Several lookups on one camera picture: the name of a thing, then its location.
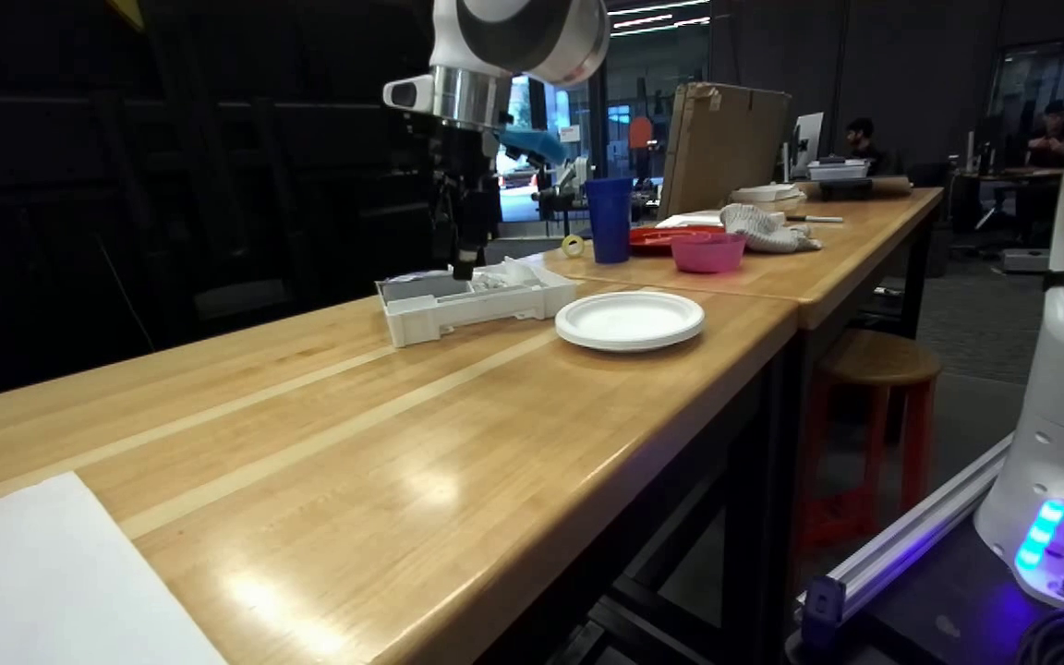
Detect blue plastic cup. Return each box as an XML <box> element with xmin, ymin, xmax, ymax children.
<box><xmin>578</xmin><ymin>173</ymin><xmax>640</xmax><ymax>268</ymax></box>

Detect white paper sheet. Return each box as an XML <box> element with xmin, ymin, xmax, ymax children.
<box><xmin>0</xmin><ymin>468</ymin><xmax>230</xmax><ymax>665</ymax></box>

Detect white printed packet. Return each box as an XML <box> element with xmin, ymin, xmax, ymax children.
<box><xmin>469</xmin><ymin>252</ymin><xmax>556</xmax><ymax>296</ymax></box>

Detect white plastic tray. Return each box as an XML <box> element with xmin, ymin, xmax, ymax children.
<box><xmin>371</xmin><ymin>252</ymin><xmax>587</xmax><ymax>350</ymax></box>

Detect seated background person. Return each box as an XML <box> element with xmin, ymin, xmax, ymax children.
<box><xmin>843</xmin><ymin>115</ymin><xmax>889</xmax><ymax>173</ymax></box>

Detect aluminium rail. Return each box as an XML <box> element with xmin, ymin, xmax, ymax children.
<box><xmin>794</xmin><ymin>434</ymin><xmax>1019</xmax><ymax>657</ymax></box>

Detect grey knitted cloth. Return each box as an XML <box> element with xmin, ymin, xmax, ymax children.
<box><xmin>716</xmin><ymin>199</ymin><xmax>822</xmax><ymax>260</ymax></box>

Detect red plate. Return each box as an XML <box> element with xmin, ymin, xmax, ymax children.
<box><xmin>623</xmin><ymin>223</ymin><xmax>732</xmax><ymax>261</ymax></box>

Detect pink plastic bowl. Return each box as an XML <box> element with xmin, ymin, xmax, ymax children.
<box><xmin>668</xmin><ymin>228</ymin><xmax>750</xmax><ymax>277</ymax></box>

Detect large cardboard box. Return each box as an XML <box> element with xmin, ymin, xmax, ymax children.
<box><xmin>656</xmin><ymin>77</ymin><xmax>794</xmax><ymax>223</ymax></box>

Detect wooden stool red legs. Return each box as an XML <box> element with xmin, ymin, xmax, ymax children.
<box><xmin>796</xmin><ymin>326</ymin><xmax>947</xmax><ymax>563</ymax></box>

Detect white paper plate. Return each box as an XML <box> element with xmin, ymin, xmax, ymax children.
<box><xmin>550</xmin><ymin>290</ymin><xmax>709</xmax><ymax>359</ymax></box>

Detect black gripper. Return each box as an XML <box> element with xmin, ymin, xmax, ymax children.
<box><xmin>427</xmin><ymin>117</ymin><xmax>504</xmax><ymax>282</ymax></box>

